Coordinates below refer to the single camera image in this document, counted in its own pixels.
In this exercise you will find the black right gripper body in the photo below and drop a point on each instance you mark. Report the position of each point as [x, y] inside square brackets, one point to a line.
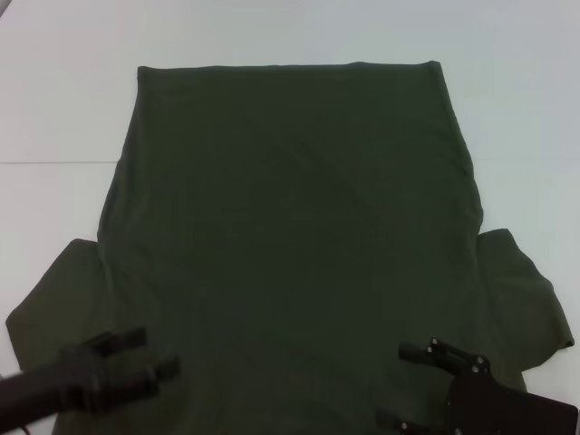
[494, 408]

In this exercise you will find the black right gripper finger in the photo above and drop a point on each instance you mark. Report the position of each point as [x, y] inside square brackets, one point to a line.
[426, 354]
[399, 426]

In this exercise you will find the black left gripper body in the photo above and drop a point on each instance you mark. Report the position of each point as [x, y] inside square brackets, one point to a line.
[90, 380]

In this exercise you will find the dark green shirt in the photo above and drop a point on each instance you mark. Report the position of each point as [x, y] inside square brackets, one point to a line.
[290, 204]

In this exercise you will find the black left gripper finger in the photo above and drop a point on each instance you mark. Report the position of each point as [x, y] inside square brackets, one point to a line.
[120, 340]
[164, 369]

